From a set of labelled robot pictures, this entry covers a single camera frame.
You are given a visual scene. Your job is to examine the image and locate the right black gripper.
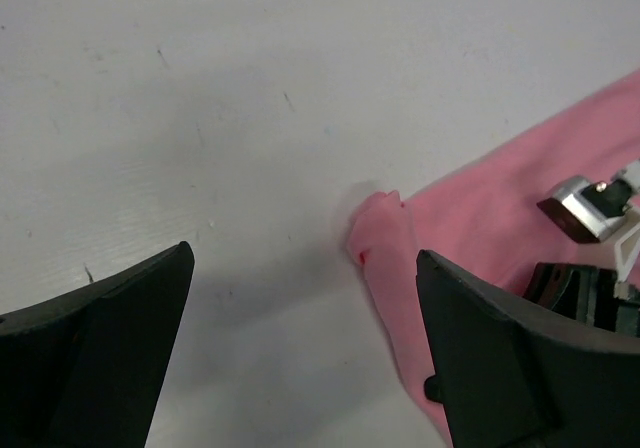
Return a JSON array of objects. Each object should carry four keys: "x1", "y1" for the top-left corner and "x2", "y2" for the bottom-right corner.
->
[{"x1": 524, "y1": 263, "x2": 639, "y2": 338}]

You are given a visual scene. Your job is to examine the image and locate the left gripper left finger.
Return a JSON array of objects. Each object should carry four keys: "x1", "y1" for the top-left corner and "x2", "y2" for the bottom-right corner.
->
[{"x1": 1, "y1": 242, "x2": 194, "y2": 447}]

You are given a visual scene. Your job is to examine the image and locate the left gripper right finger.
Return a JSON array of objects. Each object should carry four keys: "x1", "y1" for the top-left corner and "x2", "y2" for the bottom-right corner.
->
[{"x1": 416, "y1": 250, "x2": 639, "y2": 447}]

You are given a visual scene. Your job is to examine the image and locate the pink t shirt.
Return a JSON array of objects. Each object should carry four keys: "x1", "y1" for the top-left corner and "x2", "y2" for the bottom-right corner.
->
[{"x1": 347, "y1": 73, "x2": 639, "y2": 440}]

